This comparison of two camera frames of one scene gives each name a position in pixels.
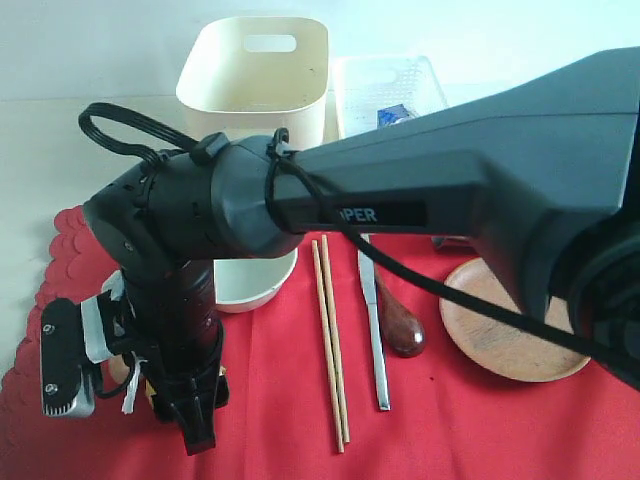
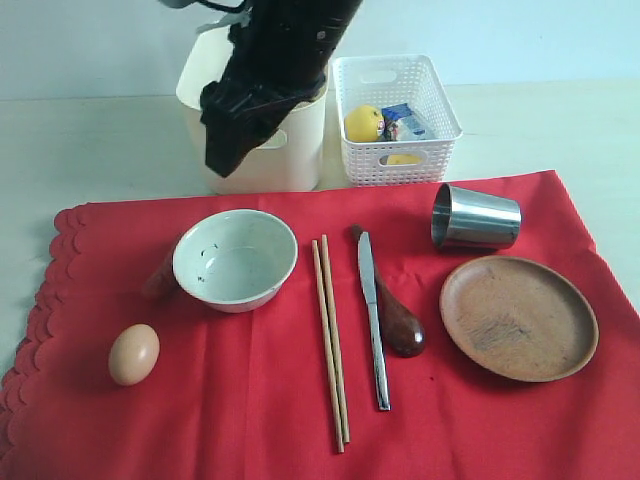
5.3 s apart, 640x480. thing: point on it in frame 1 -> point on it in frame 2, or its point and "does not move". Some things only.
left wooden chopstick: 324,329 does not move
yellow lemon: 150,392 -> 361,124
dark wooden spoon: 403,331 does not move
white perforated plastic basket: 361,83 does not move
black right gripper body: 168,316 -> 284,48
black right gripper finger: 199,420 -> 223,102
